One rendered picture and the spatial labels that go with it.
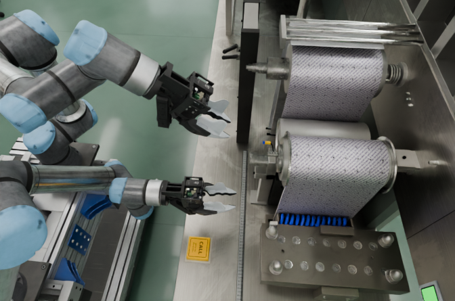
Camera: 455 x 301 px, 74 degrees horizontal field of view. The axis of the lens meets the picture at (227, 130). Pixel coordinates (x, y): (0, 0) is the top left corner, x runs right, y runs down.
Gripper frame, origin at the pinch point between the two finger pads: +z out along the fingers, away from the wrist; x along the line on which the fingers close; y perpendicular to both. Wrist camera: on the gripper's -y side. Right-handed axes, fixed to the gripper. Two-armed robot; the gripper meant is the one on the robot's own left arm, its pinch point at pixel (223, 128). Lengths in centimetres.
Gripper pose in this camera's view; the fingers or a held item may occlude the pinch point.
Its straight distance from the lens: 70.6
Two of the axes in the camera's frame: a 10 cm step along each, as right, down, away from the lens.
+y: 6.4, -4.1, -6.5
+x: 0.7, -8.1, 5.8
